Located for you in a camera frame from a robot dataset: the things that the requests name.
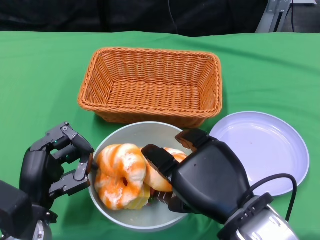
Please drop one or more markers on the black backdrop cloth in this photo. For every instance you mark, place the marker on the black backdrop cloth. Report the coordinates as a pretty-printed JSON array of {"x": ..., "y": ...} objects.
[{"x": 75, "y": 15}]

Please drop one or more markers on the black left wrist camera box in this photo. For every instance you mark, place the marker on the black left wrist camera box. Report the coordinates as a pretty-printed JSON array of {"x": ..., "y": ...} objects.
[{"x": 12, "y": 210}]

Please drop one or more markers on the pale grey-green bowl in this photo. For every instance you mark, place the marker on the pale grey-green bowl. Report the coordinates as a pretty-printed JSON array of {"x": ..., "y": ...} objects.
[{"x": 150, "y": 132}]

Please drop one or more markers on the orange wicker basket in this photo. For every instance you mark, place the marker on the orange wicker basket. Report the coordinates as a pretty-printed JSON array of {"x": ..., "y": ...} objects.
[{"x": 150, "y": 95}]

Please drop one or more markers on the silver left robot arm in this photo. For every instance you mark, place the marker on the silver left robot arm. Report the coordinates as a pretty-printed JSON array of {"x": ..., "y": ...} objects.
[{"x": 42, "y": 230}]

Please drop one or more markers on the grey metal stand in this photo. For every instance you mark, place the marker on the grey metal stand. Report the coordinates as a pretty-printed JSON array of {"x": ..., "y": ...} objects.
[{"x": 267, "y": 20}]

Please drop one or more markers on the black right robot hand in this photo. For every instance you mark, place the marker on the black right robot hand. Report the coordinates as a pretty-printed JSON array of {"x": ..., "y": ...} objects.
[{"x": 212, "y": 180}]

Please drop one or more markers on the round orange striped bun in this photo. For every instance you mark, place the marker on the round orange striped bun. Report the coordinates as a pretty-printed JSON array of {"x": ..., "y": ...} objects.
[{"x": 155, "y": 180}]

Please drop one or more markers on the brown striped cake slice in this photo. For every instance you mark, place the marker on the brown striped cake slice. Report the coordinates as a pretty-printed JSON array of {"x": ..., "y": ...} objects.
[{"x": 162, "y": 196}]

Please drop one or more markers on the yellow striped cake slice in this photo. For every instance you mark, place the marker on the yellow striped cake slice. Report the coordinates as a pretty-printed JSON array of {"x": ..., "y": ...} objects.
[{"x": 140, "y": 200}]

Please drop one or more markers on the white round plate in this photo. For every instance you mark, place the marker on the white round plate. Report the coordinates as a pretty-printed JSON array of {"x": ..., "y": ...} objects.
[{"x": 262, "y": 140}]

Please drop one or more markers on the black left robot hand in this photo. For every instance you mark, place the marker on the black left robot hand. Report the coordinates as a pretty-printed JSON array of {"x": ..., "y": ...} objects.
[{"x": 35, "y": 172}]

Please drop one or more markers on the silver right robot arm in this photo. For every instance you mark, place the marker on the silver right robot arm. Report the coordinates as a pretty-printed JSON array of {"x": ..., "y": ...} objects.
[{"x": 270, "y": 225}]

